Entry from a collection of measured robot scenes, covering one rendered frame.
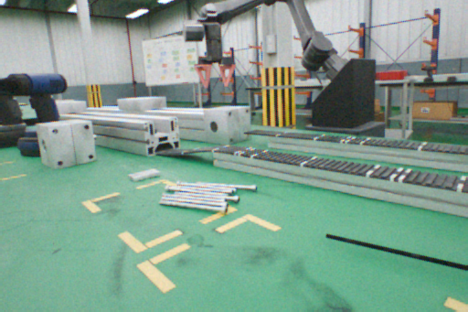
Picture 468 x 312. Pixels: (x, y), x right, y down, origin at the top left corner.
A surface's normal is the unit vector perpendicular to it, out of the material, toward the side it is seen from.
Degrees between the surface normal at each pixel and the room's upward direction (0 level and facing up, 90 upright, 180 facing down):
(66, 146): 90
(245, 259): 0
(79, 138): 90
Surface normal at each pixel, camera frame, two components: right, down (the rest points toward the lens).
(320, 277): -0.06, -0.98
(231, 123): 0.75, 0.07
